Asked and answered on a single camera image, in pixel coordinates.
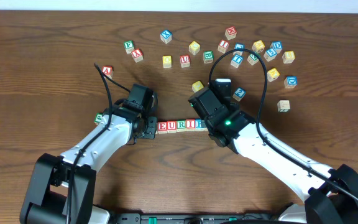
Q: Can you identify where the blue P wooden block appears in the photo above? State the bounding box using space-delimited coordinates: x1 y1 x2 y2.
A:
195 119 208 131

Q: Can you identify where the red E wooden block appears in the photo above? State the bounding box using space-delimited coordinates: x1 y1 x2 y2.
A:
157 121 167 134

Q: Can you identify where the red i block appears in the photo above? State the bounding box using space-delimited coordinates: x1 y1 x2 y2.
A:
218 40 229 54
185 119 196 131

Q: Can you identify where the red u block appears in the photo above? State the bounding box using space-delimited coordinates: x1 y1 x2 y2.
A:
180 54 191 68
167 121 177 133

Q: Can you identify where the green R wooden block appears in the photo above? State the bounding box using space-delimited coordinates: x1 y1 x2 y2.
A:
177 120 186 132

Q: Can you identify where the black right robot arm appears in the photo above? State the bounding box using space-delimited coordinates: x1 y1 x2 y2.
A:
188 85 358 223

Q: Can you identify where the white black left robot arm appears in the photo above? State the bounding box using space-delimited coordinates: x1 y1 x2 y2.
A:
19 84 158 224

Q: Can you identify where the blue 2 wooden block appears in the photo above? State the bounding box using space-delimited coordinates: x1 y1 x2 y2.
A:
232 87 246 101

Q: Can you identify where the green J wooden block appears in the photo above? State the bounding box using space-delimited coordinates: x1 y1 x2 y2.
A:
94 113 103 125

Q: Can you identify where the yellow block lower middle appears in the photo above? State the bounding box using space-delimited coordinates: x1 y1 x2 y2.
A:
191 80 204 93

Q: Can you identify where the red A wooden block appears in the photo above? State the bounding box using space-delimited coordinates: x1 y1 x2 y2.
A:
102 66 114 79

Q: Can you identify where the red X wooden block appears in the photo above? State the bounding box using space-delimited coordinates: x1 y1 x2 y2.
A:
131 49 144 63

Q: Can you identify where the yellow O wooden block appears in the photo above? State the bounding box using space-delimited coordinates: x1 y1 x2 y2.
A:
162 55 172 68

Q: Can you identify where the green 7 wooden block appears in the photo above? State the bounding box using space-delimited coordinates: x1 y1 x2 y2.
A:
277 100 290 113

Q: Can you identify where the green F wooden block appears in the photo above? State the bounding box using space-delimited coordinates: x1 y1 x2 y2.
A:
124 40 135 54

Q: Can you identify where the blue T wooden block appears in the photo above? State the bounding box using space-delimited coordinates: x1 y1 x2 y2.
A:
231 54 244 68

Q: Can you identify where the green B wooden block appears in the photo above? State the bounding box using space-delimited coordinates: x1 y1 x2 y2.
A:
203 50 214 63

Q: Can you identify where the green Z wooden block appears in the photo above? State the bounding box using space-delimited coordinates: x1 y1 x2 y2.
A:
247 52 259 65

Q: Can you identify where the yellow block with picture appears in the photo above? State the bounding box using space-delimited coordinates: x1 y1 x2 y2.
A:
267 68 280 82

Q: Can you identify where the blue X wooden block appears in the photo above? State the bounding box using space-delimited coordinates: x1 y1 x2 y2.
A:
160 30 172 44

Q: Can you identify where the blue L wooden block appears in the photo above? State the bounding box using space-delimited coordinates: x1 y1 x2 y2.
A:
233 43 245 56

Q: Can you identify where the blue D block near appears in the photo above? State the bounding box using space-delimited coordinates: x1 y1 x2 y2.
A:
284 76 298 89

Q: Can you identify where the blue d block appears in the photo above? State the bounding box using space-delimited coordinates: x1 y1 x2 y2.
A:
270 41 283 54
284 76 298 89

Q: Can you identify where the yellow block upper middle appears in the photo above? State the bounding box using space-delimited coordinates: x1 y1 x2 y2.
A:
188 40 201 55

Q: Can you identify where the blue 5 wooden block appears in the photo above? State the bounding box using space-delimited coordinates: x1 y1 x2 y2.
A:
264 48 277 62

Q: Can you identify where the yellow block near Z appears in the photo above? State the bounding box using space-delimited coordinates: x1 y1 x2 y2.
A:
252 40 265 54

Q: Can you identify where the red H wooden block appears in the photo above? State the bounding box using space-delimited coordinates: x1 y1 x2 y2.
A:
225 26 237 40

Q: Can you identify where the yellow 8 wooden block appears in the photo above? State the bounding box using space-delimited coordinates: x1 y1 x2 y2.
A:
282 51 296 64

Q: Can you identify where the blue D block far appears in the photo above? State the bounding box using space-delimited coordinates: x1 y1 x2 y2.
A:
270 41 283 54

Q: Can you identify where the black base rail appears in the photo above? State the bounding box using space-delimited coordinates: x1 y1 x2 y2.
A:
108 213 278 224

